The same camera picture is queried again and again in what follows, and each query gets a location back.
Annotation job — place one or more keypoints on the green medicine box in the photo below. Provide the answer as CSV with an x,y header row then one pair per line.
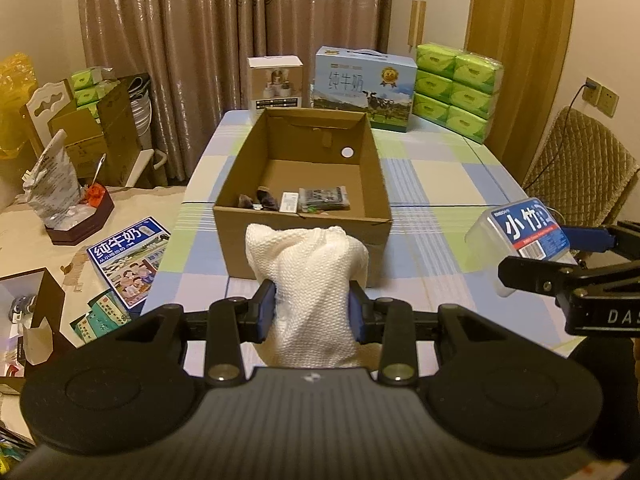
x,y
87,327
107,307

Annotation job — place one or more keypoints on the white plastic stool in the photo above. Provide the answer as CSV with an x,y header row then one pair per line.
x,y
147,167

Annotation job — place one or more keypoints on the dark snack packet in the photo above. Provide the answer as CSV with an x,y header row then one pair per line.
x,y
325,197

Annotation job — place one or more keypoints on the brown shiny curtain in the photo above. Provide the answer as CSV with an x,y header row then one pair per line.
x,y
225,50

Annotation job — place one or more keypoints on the yellow plastic bag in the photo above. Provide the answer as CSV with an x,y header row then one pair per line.
x,y
17,105

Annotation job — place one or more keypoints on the silver foil bag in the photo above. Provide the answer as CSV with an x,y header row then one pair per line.
x,y
52,185

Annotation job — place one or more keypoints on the wooden stick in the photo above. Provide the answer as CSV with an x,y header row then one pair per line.
x,y
417,25

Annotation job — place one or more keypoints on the tall brown cardboard box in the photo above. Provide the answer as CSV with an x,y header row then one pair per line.
x,y
95,140

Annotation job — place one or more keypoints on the small dark object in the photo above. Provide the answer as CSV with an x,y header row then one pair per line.
x,y
245,201

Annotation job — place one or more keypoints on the small white box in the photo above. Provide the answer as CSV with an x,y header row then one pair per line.
x,y
289,202

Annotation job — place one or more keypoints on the checked tablecloth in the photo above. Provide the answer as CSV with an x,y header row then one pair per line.
x,y
440,180

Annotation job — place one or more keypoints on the thin metal stick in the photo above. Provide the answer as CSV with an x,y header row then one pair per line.
x,y
99,170

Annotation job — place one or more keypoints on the stack of green tissue packs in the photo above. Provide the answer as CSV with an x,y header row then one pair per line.
x,y
455,90

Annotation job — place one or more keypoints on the flat blue milk box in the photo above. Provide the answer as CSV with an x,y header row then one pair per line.
x,y
127,260

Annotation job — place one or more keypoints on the white cloth towel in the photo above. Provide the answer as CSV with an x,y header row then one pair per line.
x,y
310,290

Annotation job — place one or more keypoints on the white product box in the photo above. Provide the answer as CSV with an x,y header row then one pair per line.
x,y
275,85

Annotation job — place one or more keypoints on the cream patterned tablecloth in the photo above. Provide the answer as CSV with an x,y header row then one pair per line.
x,y
30,255

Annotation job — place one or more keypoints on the white plastic bucket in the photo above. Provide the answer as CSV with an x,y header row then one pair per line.
x,y
142,120

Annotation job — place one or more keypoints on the single green tissue pack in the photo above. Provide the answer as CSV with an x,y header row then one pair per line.
x,y
86,96
92,79
87,111

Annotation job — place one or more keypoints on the blue milk carton case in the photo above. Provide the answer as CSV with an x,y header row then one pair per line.
x,y
360,85

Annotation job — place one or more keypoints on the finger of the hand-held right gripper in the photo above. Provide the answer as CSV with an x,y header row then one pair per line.
x,y
587,240
530,272

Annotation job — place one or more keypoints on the clear plastic box blue label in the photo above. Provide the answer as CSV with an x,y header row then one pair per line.
x,y
520,240

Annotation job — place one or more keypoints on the dark brown fuzzy object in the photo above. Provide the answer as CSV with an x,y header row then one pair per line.
x,y
267,199

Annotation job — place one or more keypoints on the quilted beige chair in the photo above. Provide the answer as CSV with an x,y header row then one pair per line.
x,y
575,170

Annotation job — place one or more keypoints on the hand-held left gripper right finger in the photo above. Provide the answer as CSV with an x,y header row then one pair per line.
x,y
356,312

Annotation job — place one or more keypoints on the orange small object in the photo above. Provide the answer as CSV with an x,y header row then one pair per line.
x,y
95,196

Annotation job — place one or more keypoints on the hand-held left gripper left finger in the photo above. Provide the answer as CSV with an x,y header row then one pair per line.
x,y
265,312

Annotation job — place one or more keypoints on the white chair back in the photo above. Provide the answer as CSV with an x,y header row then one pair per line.
x,y
47,105

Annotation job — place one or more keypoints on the wall socket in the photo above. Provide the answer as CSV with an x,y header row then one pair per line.
x,y
602,97

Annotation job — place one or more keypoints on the dark wooden hexagonal tray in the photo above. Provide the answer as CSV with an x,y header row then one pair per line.
x,y
85,222

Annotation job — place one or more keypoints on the open dark brown box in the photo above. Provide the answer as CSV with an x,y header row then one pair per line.
x,y
47,305

